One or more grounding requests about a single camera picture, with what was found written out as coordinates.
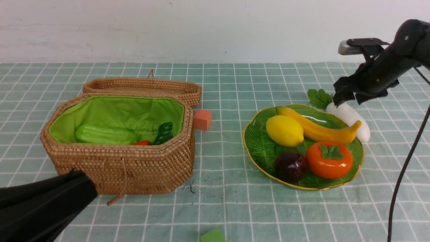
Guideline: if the yellow toy lemon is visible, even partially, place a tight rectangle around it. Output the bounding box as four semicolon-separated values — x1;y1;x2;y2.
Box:
265;115;304;148

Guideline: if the orange foam cube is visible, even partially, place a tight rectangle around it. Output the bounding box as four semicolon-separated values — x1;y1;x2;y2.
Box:
193;109;212;131

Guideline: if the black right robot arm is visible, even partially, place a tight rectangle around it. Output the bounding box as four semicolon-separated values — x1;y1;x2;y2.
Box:
333;19;430;106

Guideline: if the woven wicker basket lid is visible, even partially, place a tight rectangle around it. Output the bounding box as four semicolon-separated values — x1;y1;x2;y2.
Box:
82;70;202;106

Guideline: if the green checkered tablecloth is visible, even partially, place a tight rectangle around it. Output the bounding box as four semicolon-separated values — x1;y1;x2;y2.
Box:
0;62;429;242

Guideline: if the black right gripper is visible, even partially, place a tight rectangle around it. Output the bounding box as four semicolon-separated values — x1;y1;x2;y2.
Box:
332;45;418;107

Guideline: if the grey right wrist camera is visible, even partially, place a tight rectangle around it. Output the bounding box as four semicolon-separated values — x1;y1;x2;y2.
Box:
338;37;389;56

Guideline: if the green foam cube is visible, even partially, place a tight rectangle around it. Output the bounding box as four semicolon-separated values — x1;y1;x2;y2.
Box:
200;228;226;242

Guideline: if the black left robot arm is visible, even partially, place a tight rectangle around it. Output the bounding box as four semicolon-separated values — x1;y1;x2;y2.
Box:
0;170;98;242

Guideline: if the green toy bitter gourd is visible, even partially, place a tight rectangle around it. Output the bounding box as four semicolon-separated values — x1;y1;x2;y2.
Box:
75;124;141;145

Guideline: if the red orange toy carrot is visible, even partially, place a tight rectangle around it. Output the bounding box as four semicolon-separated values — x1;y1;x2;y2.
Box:
133;122;174;146

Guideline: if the purple toy mangosteen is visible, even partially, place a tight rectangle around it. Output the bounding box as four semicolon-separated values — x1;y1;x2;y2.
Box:
274;151;307;183

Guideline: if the green leaf-shaped glass plate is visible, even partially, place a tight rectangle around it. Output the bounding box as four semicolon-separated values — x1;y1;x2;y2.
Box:
243;107;365;191

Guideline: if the yellow toy banana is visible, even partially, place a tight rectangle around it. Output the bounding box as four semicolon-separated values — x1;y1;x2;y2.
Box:
275;104;364;145

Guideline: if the white toy radish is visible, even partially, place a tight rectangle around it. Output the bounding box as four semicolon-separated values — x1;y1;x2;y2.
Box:
307;89;371;143

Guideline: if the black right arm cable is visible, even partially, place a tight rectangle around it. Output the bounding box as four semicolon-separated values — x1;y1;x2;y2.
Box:
387;66;430;242

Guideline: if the woven wicker basket green lining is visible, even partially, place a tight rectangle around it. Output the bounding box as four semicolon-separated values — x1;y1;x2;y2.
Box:
40;94;196;196

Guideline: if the orange toy persimmon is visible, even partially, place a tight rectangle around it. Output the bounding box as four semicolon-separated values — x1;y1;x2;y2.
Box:
305;142;353;180

